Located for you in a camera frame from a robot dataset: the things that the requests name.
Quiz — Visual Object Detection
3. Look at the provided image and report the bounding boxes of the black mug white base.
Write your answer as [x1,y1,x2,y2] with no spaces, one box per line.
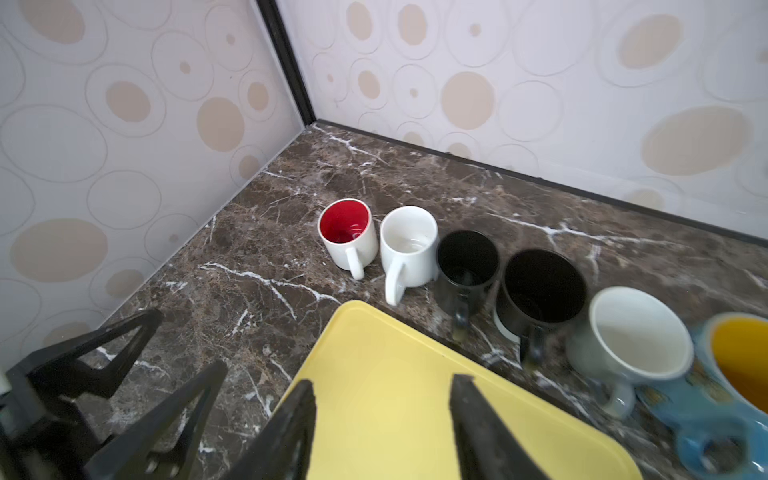
[493,249,588,369]

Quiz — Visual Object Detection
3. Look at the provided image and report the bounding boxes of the yellow plastic tray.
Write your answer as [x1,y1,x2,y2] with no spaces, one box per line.
[297,301,641,479]

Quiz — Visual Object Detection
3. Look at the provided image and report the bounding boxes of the small grey mug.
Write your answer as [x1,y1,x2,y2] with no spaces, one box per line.
[566,286,695,420]

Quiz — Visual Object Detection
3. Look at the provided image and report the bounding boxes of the blue mug yellow inside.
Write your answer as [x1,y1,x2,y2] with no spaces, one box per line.
[637,312,767,479]

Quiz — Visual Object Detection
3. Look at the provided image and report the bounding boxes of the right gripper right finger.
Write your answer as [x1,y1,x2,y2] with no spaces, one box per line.
[449,374,547,479]

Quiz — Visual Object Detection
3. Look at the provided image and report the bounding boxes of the cream white mug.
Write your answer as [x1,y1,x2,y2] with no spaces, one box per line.
[317,198,378,280]

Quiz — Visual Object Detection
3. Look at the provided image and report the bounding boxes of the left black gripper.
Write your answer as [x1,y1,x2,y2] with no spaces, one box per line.
[0,307,230,480]

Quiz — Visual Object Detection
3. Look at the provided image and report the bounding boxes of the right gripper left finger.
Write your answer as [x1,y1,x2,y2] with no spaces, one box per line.
[223,379,317,479]

